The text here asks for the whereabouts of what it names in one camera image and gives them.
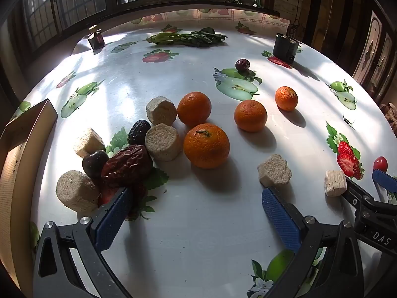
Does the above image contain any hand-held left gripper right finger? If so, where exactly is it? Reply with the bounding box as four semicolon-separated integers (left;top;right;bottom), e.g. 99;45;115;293
261;187;365;298

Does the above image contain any wooden glazed door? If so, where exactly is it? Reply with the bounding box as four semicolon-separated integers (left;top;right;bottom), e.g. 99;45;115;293
354;9;397;100

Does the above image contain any beige cake block back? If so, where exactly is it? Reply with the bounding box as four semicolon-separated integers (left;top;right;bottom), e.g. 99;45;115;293
146;96;177;126

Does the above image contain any red cherry tomato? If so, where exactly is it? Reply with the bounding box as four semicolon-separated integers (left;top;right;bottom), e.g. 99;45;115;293
373;156;388;173

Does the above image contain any dark glass jar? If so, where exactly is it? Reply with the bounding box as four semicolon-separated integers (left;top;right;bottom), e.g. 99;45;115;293
87;25;105;49

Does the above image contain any beige cake block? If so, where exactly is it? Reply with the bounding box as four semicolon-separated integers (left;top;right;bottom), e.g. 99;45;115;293
146;96;177;126
257;154;293;188
56;170;100;213
74;127;106;158
145;123;183;161
324;170;347;197

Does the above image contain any fruit-printed tablecloth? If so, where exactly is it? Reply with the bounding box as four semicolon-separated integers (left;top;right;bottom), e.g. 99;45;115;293
9;8;397;298

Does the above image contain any green leafy vegetable bunch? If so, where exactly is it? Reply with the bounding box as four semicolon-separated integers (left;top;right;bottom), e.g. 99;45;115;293
146;27;228;48

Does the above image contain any large wrinkled red date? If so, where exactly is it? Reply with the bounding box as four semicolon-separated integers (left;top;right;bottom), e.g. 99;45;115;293
101;145;153;188

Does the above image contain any dark wrinkled date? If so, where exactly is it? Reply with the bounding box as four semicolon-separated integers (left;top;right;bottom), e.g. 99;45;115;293
128;120;151;145

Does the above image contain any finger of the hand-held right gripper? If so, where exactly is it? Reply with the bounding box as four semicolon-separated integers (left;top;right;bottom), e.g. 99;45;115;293
371;169;397;204
343;178;377;212

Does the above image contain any black plastic container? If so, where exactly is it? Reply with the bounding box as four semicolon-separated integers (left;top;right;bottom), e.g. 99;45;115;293
272;33;303;61

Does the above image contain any large orange mandarin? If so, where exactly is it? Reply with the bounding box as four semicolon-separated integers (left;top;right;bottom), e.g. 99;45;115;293
183;123;230;169

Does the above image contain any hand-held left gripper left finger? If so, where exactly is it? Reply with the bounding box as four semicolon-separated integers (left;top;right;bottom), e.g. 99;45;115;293
33;187;134;298

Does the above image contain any small orange mandarin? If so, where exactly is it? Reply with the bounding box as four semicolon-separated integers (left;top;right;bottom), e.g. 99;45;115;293
275;86;298;112

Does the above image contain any shallow cardboard box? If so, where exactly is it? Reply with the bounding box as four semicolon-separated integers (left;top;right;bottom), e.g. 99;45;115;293
0;99;58;286

